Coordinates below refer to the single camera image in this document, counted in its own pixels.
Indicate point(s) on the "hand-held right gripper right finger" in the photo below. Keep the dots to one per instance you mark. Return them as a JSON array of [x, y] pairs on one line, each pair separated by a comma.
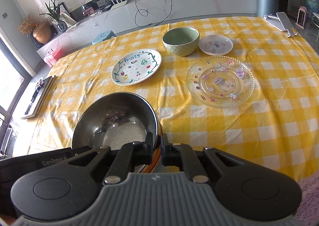
[[165, 151]]

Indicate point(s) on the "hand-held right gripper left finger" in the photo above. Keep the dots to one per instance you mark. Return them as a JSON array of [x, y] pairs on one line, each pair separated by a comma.
[[149, 148]]

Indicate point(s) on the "stainless steel bowl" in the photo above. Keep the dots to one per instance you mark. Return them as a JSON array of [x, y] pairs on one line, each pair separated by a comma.
[[117, 116]]

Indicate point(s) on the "white fruit-print plate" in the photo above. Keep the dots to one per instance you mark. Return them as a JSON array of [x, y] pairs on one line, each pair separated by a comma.
[[136, 70]]

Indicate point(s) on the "clear glass sticker plate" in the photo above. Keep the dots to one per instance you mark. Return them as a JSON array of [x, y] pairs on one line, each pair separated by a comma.
[[220, 81]]

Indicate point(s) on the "green ceramic bowl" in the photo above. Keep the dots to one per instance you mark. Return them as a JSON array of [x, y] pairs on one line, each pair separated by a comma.
[[180, 41]]

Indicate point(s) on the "small white sticker dish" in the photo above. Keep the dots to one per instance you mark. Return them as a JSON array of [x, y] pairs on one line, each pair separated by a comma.
[[215, 44]]

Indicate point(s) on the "dark flat tray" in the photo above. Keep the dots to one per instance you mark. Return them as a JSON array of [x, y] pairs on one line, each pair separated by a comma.
[[37, 98]]

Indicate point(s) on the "yellow checked tablecloth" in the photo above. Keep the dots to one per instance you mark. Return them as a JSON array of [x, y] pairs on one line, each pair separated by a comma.
[[261, 121]]

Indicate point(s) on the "pink storage box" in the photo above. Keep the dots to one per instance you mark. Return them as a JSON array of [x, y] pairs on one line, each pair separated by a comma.
[[52, 57]]

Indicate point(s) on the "light blue stool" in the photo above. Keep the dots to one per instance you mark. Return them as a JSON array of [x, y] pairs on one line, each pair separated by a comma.
[[103, 37]]

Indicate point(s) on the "orange vase with dried flowers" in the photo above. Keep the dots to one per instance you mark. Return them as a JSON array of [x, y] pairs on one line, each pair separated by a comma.
[[41, 34]]

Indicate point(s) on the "plant in glass vase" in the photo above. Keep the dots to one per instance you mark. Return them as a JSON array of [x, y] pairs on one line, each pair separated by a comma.
[[59, 25]]

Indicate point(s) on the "white marble TV cabinet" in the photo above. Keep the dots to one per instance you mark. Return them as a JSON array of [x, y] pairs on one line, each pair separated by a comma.
[[199, 1]]

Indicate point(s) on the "white phone stand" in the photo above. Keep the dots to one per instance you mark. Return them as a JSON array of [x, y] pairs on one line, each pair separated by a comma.
[[284, 22]]

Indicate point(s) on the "small white heater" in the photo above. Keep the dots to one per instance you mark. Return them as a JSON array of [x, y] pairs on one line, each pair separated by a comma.
[[304, 17]]

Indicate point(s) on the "white round stool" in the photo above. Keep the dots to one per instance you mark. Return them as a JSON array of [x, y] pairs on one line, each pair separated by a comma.
[[316, 25]]

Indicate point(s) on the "blue water bottle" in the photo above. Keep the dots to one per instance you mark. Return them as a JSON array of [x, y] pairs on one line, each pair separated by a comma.
[[312, 2]]

